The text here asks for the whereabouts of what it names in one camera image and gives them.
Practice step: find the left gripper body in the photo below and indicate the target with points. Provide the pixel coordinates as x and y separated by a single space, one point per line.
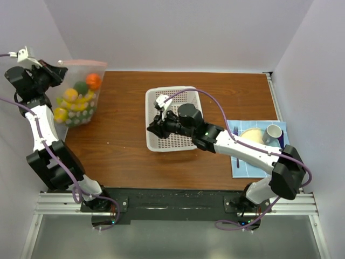
43 80

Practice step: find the blue checked cloth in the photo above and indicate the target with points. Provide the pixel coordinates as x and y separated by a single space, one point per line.
245 170

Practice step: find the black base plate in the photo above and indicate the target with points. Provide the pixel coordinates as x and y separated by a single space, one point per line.
176 204

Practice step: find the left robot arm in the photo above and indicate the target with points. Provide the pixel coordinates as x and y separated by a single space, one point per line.
55 164

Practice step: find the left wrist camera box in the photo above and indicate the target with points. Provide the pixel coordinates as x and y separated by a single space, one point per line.
25 57

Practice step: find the orange fake pumpkin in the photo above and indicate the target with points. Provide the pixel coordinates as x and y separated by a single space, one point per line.
94 81

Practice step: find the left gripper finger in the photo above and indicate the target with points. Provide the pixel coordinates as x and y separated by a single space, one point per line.
50 70
62 73

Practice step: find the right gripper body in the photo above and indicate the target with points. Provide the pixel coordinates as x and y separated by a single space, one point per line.
170 123

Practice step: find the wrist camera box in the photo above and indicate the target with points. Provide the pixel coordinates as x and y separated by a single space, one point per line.
163 103
25 57

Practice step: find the green fake vegetable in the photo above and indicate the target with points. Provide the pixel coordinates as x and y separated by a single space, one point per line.
81 87

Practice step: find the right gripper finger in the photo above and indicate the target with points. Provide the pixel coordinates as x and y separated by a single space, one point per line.
159 132
157 122

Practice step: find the fake orange fruit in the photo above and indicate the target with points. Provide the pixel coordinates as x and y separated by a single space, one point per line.
70 95

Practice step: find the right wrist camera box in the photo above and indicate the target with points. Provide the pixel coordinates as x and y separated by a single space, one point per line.
163 103

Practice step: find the clear zip top bag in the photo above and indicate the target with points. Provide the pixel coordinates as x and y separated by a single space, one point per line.
78 70

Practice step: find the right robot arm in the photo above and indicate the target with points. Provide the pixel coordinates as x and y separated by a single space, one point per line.
283 165

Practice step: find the purple plastic spoon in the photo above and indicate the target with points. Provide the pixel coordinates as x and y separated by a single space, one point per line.
281 139

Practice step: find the white mug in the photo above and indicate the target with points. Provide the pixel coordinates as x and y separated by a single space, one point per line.
271 133

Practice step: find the yellow fake lemon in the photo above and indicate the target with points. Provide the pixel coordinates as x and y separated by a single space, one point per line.
60 115

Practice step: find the cream plate with leaf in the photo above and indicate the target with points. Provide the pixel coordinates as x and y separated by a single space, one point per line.
253 134

